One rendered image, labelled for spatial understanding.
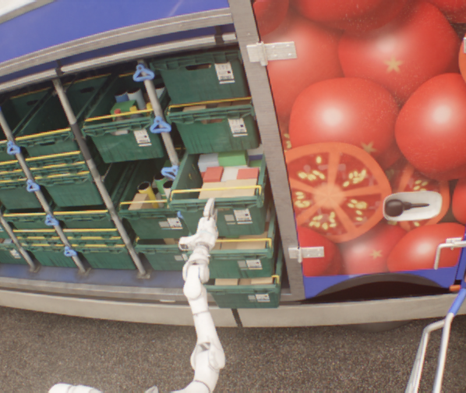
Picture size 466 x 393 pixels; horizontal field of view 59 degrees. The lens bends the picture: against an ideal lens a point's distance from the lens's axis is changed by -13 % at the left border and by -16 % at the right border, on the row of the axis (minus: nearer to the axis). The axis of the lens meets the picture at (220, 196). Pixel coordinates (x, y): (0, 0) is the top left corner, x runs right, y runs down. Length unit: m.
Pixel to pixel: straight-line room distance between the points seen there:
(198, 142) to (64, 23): 0.85
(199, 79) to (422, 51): 0.93
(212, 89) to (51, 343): 2.53
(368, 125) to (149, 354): 2.25
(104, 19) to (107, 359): 2.45
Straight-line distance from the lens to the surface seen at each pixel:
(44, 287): 3.26
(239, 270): 2.30
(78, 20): 1.84
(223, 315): 2.84
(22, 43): 2.02
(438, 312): 2.85
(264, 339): 3.20
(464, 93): 1.83
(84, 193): 2.61
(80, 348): 3.64
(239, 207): 1.99
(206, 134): 2.13
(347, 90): 1.74
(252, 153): 2.32
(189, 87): 2.01
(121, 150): 2.31
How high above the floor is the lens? 2.69
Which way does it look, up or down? 39 degrees down
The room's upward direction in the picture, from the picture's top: 16 degrees counter-clockwise
